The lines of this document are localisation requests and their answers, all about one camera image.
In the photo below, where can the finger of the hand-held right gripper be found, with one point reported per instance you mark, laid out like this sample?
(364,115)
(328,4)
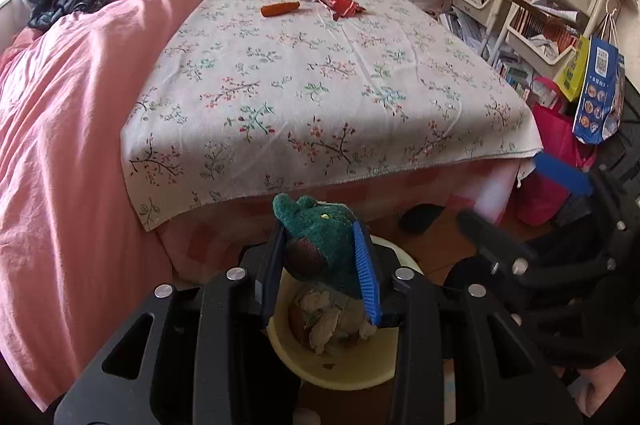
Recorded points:
(480,227)
(560,175)

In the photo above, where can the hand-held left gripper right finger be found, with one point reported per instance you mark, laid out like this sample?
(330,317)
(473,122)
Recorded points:
(367,280)

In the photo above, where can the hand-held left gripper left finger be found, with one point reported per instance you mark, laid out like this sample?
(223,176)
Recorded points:
(272,275)

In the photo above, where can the white tissue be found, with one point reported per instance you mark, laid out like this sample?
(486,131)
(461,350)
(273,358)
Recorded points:
(325,320)

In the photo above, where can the green plush toy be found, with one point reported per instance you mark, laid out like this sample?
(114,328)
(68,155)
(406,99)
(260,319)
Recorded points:
(320,235)

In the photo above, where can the yellow waste bin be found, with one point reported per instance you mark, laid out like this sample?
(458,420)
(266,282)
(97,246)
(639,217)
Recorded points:
(340,370)

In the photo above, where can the person's right hand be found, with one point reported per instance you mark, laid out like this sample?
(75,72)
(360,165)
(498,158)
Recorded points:
(597,387)

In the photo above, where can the magenta shopping bag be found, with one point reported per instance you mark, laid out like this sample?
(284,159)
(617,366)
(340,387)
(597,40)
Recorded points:
(545,145)

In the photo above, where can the black slipper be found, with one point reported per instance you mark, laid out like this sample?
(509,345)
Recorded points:
(425,217)

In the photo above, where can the blue printed paper bag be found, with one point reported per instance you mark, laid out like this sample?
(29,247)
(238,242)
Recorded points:
(597,95)

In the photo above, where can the yellow paper bag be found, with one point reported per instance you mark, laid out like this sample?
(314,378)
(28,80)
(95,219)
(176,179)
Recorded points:
(572,70)

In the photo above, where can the floral tablecloth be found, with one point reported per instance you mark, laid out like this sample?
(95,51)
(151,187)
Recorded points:
(325,80)

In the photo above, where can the pink blanket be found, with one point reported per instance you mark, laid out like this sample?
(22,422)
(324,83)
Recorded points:
(75,155)

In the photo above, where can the orange felt carrot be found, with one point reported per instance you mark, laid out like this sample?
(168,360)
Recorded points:
(280,9)

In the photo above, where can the red printed wrapper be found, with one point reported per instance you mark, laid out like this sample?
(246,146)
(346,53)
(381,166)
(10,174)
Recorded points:
(332,0)

